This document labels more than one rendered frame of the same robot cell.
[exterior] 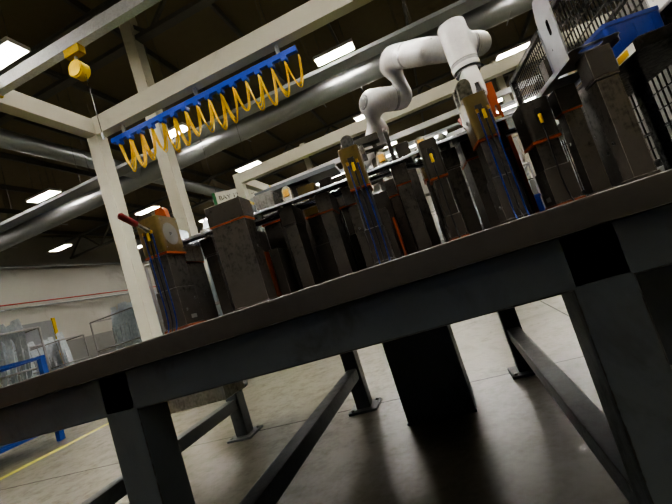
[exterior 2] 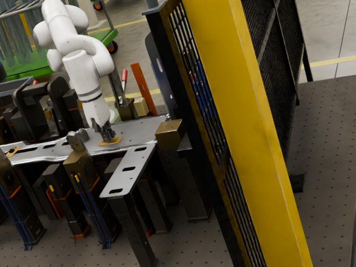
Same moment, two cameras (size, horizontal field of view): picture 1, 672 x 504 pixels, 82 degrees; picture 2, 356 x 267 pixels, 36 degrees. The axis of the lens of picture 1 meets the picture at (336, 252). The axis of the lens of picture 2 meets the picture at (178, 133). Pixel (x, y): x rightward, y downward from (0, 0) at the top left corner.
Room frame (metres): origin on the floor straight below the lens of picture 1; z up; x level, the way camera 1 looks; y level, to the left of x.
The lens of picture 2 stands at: (-0.56, -1.18, 1.77)
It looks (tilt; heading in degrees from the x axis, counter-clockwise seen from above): 25 degrees down; 13
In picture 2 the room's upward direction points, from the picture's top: 20 degrees counter-clockwise
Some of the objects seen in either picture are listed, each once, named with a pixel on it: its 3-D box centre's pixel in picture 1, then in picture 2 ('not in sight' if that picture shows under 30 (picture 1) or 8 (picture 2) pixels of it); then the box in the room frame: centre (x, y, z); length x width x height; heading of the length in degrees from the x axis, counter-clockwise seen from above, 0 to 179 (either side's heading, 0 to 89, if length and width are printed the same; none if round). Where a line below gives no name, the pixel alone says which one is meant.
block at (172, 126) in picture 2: (611, 120); (185, 171); (1.02, -0.80, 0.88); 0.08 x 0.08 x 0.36; 79
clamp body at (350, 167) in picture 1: (367, 207); (15, 205); (1.09, -0.12, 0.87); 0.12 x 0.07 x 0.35; 169
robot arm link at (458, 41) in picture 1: (458, 43); (81, 70); (1.15, -0.55, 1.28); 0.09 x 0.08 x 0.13; 111
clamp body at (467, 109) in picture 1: (494, 160); (92, 200); (0.99, -0.46, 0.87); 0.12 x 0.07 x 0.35; 169
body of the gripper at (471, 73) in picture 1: (472, 86); (96, 108); (1.15, -0.55, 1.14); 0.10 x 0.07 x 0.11; 169
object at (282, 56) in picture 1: (202, 112); not in sight; (4.18, 0.95, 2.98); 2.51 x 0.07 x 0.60; 75
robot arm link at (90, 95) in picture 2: (465, 67); (89, 92); (1.15, -0.55, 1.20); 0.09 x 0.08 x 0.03; 169
